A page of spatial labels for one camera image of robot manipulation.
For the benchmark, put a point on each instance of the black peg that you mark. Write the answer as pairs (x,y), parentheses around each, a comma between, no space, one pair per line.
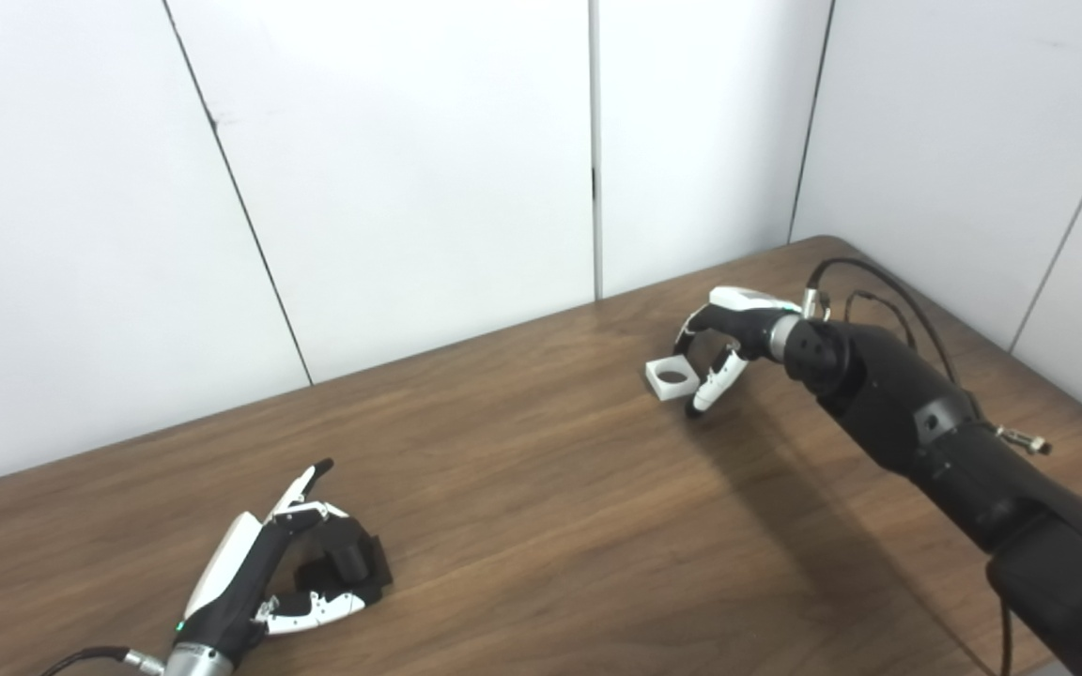
(353,559)

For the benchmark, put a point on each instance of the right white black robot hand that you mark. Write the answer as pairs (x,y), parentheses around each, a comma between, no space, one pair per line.
(738,324)

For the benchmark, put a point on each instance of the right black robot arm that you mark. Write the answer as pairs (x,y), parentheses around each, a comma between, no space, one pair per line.
(954,441)

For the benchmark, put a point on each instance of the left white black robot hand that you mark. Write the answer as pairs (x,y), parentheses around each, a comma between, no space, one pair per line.
(240,582)

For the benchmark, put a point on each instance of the white square piece with hole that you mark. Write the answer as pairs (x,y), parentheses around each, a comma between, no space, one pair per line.
(668,385)

